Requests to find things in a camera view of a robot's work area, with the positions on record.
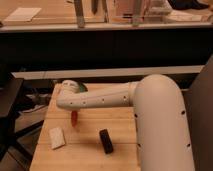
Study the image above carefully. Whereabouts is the white paper sheet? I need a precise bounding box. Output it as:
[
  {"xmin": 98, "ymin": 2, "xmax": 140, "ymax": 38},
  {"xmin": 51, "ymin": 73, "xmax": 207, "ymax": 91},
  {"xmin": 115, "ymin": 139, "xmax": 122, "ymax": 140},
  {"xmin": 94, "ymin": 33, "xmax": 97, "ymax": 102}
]
[{"xmin": 4, "ymin": 7, "xmax": 41, "ymax": 22}]

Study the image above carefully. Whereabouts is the white sponge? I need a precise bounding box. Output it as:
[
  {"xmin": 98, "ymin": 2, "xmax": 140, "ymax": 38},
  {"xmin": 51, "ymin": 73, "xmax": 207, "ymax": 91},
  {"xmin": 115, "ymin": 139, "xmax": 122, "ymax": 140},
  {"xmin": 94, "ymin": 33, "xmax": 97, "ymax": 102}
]
[{"xmin": 49, "ymin": 127, "xmax": 65, "ymax": 149}]

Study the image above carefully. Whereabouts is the red pepper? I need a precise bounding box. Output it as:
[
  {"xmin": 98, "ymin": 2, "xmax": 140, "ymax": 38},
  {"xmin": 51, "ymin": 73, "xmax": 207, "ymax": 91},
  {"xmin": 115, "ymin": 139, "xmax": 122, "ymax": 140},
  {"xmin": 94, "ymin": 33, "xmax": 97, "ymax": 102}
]
[{"xmin": 71, "ymin": 111, "xmax": 78, "ymax": 127}]

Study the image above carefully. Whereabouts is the black remote control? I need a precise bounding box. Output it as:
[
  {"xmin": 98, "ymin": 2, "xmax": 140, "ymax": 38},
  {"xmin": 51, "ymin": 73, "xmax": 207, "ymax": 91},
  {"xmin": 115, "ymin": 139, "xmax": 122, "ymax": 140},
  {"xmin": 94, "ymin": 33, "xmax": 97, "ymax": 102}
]
[{"xmin": 99, "ymin": 129, "xmax": 114, "ymax": 154}]

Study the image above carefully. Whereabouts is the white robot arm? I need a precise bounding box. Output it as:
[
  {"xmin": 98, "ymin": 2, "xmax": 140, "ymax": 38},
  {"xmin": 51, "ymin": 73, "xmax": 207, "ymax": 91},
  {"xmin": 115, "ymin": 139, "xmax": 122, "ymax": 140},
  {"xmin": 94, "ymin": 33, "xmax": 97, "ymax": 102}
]
[{"xmin": 56, "ymin": 74, "xmax": 195, "ymax": 171}]

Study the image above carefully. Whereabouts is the green bowl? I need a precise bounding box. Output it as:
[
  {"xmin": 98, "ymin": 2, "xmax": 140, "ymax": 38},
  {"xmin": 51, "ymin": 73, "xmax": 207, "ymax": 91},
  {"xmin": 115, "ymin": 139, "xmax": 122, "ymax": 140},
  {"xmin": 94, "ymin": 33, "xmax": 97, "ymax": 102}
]
[{"xmin": 78, "ymin": 82, "xmax": 88, "ymax": 92}]

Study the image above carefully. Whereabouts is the black chair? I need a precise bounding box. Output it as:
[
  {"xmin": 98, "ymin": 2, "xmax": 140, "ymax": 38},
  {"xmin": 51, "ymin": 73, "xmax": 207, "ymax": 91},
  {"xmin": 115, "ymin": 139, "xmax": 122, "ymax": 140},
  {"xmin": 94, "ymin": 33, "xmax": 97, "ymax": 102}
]
[{"xmin": 0, "ymin": 63, "xmax": 54, "ymax": 161}]

